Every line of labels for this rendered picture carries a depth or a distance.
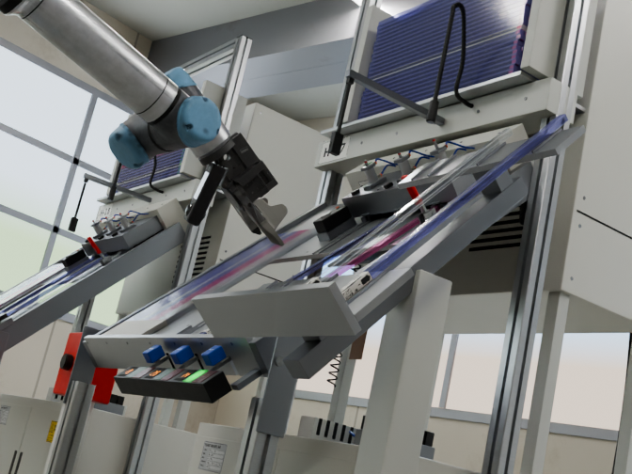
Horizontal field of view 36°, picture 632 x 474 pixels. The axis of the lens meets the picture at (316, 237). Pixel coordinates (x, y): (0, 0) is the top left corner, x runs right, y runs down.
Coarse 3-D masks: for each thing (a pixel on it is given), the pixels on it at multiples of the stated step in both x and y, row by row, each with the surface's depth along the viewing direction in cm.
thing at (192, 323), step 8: (192, 312) 193; (176, 320) 193; (184, 320) 190; (192, 320) 187; (200, 320) 184; (168, 328) 189; (176, 328) 186; (184, 328) 179; (192, 328) 177; (200, 328) 178
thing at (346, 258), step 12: (504, 132) 148; (492, 144) 146; (480, 156) 144; (456, 168) 142; (468, 168) 143; (444, 180) 140; (432, 192) 138; (408, 204) 137; (420, 204) 137; (396, 216) 134; (384, 228) 133; (372, 240) 132; (348, 252) 130; (360, 252) 130; (336, 264) 128; (324, 276) 127
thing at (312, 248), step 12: (312, 216) 239; (360, 216) 213; (384, 216) 203; (408, 216) 193; (300, 228) 231; (312, 228) 225; (360, 228) 202; (396, 228) 188; (312, 240) 211; (336, 240) 200; (348, 240) 196; (396, 240) 178; (288, 252) 210; (300, 252) 204; (312, 252) 199; (324, 252) 194; (384, 252) 192
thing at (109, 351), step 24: (96, 336) 200; (120, 336) 190; (144, 336) 181; (168, 336) 173; (192, 336) 165; (96, 360) 205; (120, 360) 194; (144, 360) 185; (168, 360) 176; (240, 360) 155
